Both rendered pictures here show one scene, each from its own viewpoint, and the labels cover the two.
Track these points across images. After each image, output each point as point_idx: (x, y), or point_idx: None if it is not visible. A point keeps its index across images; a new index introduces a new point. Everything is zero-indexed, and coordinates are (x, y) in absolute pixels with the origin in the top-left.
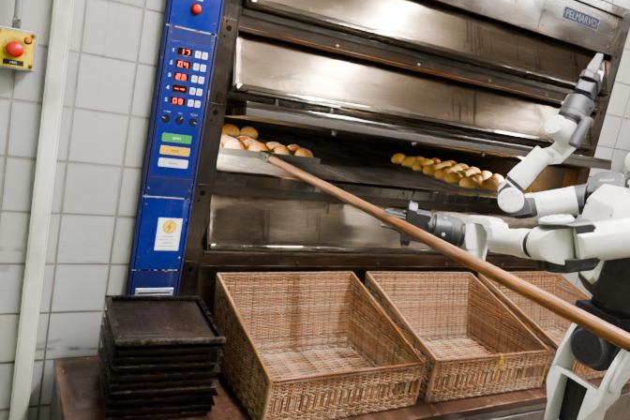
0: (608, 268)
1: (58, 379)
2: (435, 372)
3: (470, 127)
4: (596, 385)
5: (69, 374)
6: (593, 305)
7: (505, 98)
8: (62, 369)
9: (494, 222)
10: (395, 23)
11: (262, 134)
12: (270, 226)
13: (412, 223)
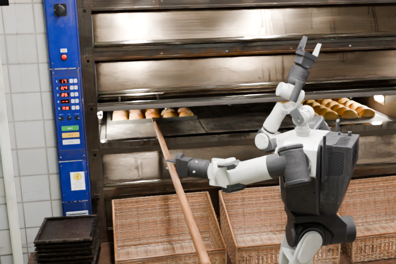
0: (281, 185)
1: (27, 262)
2: (237, 254)
3: (277, 84)
4: (394, 262)
5: (34, 260)
6: None
7: None
8: (32, 257)
9: (215, 162)
10: (199, 30)
11: None
12: (142, 168)
13: (178, 166)
